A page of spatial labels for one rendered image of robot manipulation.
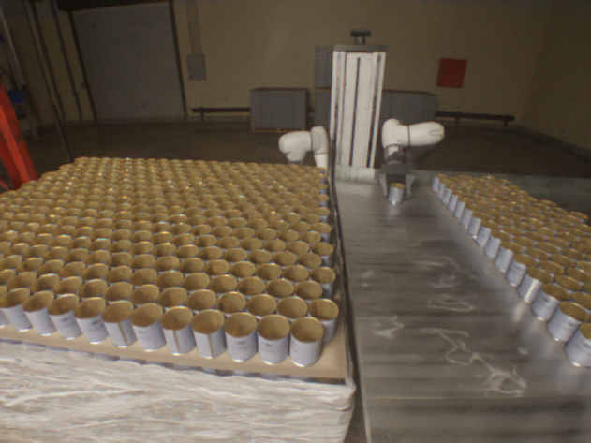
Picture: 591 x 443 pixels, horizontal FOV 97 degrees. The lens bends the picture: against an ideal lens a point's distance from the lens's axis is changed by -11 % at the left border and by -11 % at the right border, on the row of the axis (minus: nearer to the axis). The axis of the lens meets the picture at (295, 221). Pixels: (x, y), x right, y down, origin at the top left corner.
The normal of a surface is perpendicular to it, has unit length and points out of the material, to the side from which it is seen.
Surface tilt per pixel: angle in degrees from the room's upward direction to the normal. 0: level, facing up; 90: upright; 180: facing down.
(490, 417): 0
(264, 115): 88
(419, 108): 88
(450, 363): 0
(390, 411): 0
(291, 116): 92
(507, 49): 90
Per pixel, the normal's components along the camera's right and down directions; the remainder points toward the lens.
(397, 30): -0.06, 0.48
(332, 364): 0.04, -0.87
